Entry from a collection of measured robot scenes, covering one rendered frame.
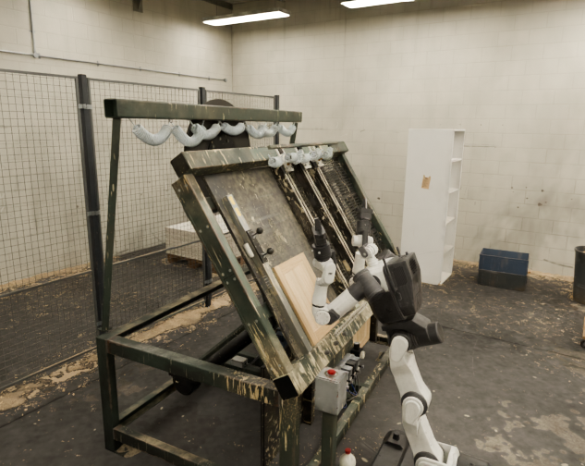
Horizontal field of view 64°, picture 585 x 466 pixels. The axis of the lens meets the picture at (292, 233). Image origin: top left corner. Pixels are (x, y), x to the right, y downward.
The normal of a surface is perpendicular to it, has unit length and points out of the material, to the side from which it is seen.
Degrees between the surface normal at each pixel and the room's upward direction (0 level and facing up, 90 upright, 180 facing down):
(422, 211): 90
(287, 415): 90
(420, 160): 90
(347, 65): 90
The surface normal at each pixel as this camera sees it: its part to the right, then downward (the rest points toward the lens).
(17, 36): 0.84, 0.13
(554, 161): -0.54, 0.18
